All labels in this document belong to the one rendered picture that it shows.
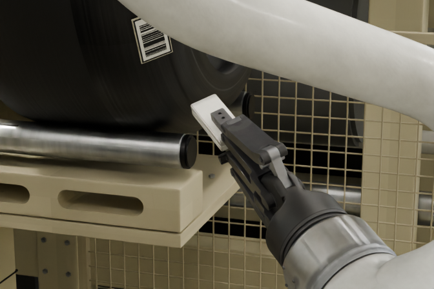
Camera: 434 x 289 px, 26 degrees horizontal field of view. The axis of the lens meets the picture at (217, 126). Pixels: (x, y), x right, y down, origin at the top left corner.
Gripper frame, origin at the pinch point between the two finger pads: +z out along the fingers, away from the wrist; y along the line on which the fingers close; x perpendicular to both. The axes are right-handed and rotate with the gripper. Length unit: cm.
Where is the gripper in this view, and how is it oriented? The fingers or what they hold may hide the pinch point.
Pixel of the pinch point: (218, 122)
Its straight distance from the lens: 96.8
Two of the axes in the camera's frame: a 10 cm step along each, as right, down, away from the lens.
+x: 8.8, -4.0, 2.4
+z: -4.5, -5.5, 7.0
